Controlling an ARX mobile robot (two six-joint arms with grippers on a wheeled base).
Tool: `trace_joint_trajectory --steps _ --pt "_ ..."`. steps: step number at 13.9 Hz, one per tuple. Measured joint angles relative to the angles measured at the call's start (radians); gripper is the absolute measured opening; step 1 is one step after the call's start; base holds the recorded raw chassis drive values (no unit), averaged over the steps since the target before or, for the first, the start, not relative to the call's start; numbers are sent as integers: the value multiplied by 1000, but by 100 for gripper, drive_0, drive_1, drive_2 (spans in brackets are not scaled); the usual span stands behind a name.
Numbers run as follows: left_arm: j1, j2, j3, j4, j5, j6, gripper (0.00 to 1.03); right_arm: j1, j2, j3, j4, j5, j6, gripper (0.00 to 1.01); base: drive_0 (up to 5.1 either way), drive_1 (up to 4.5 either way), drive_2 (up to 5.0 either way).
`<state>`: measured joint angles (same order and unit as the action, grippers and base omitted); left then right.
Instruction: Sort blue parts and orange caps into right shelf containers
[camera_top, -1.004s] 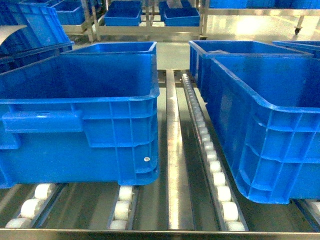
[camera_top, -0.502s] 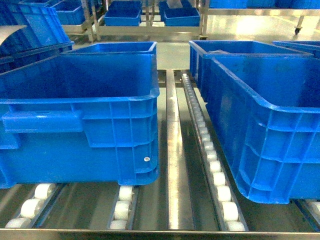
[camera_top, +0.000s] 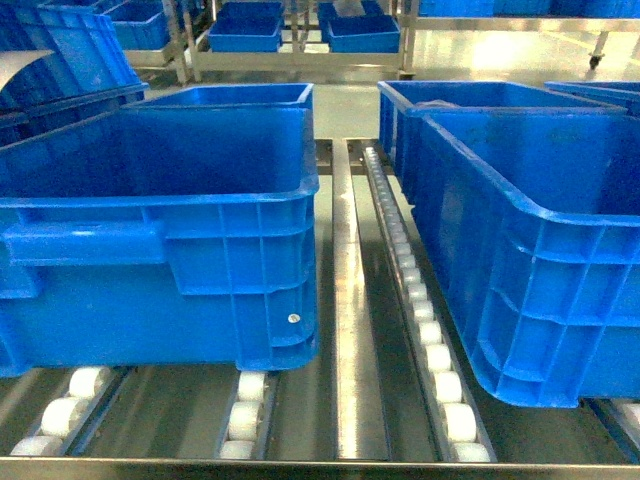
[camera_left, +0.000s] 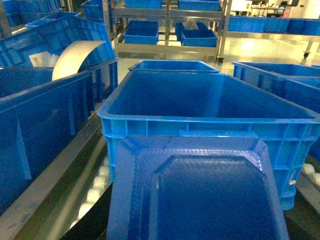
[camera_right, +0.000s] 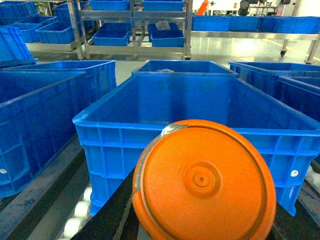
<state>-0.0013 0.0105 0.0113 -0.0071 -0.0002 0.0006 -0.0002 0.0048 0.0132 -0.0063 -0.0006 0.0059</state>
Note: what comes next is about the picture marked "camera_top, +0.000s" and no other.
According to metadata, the white roller track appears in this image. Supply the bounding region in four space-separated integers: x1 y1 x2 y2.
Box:
362 146 497 463

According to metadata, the stainless steel shelf rack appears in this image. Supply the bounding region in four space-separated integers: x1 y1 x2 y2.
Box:
0 79 640 480

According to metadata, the rear left blue bin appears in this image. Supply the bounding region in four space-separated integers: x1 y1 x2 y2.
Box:
127 83 313 110

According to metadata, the front left blue bin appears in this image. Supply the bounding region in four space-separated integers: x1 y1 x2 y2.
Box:
1 106 319 377

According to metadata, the tilted blue crate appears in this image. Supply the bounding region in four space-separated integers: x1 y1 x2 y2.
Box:
1 1 148 146

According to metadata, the rear right blue bin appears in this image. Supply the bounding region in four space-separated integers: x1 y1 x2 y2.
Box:
377 80 622 190

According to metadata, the blue bin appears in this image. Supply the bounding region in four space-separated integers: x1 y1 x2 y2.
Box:
1 106 319 377
377 80 622 190
413 111 639 408
127 83 313 110

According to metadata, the front right blue bin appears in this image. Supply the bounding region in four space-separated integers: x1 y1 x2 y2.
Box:
413 111 639 408

